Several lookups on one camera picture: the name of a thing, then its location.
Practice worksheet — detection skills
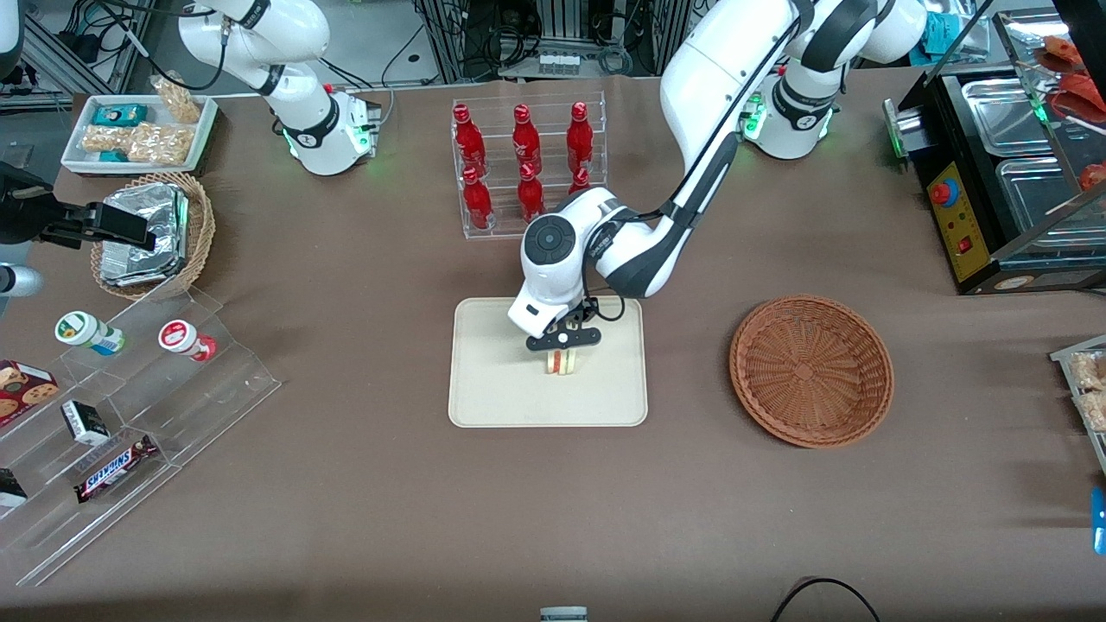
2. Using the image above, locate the foil wrapped package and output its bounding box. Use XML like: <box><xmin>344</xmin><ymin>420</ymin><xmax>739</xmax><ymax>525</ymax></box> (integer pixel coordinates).
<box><xmin>100</xmin><ymin>238</ymin><xmax>188</xmax><ymax>288</ymax></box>
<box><xmin>103</xmin><ymin>183</ymin><xmax>189</xmax><ymax>247</ymax></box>

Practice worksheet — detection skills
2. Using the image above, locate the light tan wicker basket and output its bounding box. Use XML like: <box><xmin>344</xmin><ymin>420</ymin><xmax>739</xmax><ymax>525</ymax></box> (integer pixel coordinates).
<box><xmin>91</xmin><ymin>172</ymin><xmax>216</xmax><ymax>301</ymax></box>

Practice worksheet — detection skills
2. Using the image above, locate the black cable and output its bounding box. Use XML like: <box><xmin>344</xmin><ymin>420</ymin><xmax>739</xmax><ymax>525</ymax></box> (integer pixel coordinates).
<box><xmin>771</xmin><ymin>577</ymin><xmax>880</xmax><ymax>622</ymax></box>

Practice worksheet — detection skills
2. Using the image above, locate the small black white box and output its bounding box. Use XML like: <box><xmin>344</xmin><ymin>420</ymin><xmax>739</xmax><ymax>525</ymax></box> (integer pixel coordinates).
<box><xmin>61</xmin><ymin>400</ymin><xmax>111</xmax><ymax>447</ymax></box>

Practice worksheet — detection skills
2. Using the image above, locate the clear acrylic stepped shelf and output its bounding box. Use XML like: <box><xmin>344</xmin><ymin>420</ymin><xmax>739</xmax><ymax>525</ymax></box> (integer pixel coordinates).
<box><xmin>0</xmin><ymin>288</ymin><xmax>283</xmax><ymax>588</ymax></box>

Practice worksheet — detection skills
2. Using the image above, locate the Snickers chocolate bar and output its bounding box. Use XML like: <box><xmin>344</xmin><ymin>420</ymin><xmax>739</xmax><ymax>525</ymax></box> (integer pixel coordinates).
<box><xmin>74</xmin><ymin>435</ymin><xmax>160</xmax><ymax>504</ymax></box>

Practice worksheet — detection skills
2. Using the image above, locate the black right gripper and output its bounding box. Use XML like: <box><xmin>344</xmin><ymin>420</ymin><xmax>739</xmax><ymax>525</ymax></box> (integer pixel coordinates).
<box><xmin>0</xmin><ymin>162</ymin><xmax>157</xmax><ymax>252</ymax></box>

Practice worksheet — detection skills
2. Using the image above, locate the black hot food display case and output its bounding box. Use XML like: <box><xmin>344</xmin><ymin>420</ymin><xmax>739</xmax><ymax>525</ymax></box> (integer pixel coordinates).
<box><xmin>883</xmin><ymin>7</ymin><xmax>1106</xmax><ymax>296</ymax></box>

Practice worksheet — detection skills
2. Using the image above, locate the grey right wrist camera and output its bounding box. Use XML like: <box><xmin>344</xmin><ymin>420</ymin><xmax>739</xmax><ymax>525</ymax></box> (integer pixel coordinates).
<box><xmin>0</xmin><ymin>263</ymin><xmax>44</xmax><ymax>299</ymax></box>

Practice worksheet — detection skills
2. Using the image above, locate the beige rectangular tray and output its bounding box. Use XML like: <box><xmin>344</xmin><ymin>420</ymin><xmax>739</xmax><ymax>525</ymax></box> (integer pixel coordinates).
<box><xmin>448</xmin><ymin>296</ymin><xmax>648</xmax><ymax>428</ymax></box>

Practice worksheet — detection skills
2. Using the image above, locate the grey tray with snacks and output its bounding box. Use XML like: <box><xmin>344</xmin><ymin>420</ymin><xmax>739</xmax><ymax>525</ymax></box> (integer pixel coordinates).
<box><xmin>1050</xmin><ymin>335</ymin><xmax>1106</xmax><ymax>476</ymax></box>

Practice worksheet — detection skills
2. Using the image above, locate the brown wicker basket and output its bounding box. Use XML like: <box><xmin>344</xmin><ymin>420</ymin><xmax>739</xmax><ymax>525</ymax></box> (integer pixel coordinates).
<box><xmin>729</xmin><ymin>295</ymin><xmax>895</xmax><ymax>448</ymax></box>

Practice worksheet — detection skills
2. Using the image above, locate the clear acrylic bottle rack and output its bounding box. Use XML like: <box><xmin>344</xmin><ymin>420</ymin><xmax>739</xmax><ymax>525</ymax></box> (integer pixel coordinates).
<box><xmin>451</xmin><ymin>91</ymin><xmax>609</xmax><ymax>240</ymax></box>

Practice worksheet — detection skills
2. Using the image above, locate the clear bag of crackers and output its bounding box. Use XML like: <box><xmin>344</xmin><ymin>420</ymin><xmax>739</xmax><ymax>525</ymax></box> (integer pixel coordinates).
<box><xmin>128</xmin><ymin>123</ymin><xmax>196</xmax><ymax>166</ymax></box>
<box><xmin>151</xmin><ymin>76</ymin><xmax>202</xmax><ymax>124</ymax></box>
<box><xmin>82</xmin><ymin>125</ymin><xmax>132</xmax><ymax>156</ymax></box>

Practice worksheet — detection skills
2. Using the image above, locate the red fried food piece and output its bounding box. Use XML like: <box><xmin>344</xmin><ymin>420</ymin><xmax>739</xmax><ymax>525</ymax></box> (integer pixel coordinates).
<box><xmin>1033</xmin><ymin>35</ymin><xmax>1086</xmax><ymax>75</ymax></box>
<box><xmin>1046</xmin><ymin>73</ymin><xmax>1106</xmax><ymax>124</ymax></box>

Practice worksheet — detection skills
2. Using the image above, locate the red cookie box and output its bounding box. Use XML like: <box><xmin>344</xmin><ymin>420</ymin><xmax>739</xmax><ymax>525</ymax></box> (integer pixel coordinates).
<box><xmin>0</xmin><ymin>359</ymin><xmax>60</xmax><ymax>428</ymax></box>

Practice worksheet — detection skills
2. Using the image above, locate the steel food pan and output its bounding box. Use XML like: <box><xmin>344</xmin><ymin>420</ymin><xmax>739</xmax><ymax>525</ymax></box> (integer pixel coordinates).
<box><xmin>961</xmin><ymin>78</ymin><xmax>1042</xmax><ymax>158</ymax></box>
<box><xmin>998</xmin><ymin>157</ymin><xmax>1106</xmax><ymax>253</ymax></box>

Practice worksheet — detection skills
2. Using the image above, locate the white snack tray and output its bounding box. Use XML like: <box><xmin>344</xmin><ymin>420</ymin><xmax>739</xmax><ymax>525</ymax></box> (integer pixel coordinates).
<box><xmin>60</xmin><ymin>93</ymin><xmax>219</xmax><ymax>176</ymax></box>

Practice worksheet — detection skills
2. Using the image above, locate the green lid yogurt bottle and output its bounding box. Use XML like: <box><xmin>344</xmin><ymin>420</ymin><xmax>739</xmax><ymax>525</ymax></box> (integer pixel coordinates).
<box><xmin>55</xmin><ymin>311</ymin><xmax>126</xmax><ymax>357</ymax></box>

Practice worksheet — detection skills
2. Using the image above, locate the red lid yogurt bottle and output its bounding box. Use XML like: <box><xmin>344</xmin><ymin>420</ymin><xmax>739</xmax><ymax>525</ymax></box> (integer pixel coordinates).
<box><xmin>158</xmin><ymin>320</ymin><xmax>218</xmax><ymax>363</ymax></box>

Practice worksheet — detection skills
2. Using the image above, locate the clear bag of puffed snacks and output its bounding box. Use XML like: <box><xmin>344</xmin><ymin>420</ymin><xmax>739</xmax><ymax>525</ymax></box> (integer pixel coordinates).
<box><xmin>1070</xmin><ymin>350</ymin><xmax>1106</xmax><ymax>433</ymax></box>

